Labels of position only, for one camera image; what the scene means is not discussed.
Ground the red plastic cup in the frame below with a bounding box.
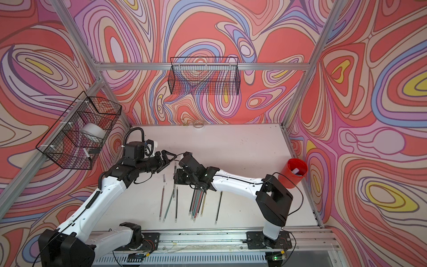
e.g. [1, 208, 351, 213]
[278, 159, 308, 189]

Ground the black pencil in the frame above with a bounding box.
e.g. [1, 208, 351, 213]
[214, 191, 223, 225]

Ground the bundle of coloured pencils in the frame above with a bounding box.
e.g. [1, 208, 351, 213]
[189, 188, 205, 221]

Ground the left wall wire basket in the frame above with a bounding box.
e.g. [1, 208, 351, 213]
[36, 92, 122, 170]

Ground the white tape roll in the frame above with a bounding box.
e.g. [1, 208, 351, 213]
[80, 123, 106, 142]

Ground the white marker in basket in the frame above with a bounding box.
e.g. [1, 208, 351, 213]
[83, 148, 92, 161]

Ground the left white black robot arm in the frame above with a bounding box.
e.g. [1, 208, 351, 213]
[38, 133, 178, 267]

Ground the back wall wire basket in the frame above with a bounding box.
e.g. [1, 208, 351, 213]
[167, 56, 241, 96]

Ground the dark blue pencil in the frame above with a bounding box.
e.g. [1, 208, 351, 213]
[172, 162, 177, 201]
[175, 188, 179, 223]

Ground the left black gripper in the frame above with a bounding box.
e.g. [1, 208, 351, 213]
[135, 150, 177, 175]

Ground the wall wire basket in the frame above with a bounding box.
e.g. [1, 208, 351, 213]
[36, 92, 122, 170]
[167, 56, 241, 96]

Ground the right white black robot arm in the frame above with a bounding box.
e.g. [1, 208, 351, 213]
[172, 152, 304, 241]

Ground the red pencil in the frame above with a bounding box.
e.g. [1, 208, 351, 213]
[159, 186, 165, 221]

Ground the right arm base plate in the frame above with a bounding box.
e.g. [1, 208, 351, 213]
[244, 231, 292, 251]

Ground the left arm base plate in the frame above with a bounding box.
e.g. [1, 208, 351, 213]
[115, 232, 160, 252]

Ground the green pencil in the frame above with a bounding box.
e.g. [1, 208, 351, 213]
[162, 189, 175, 222]

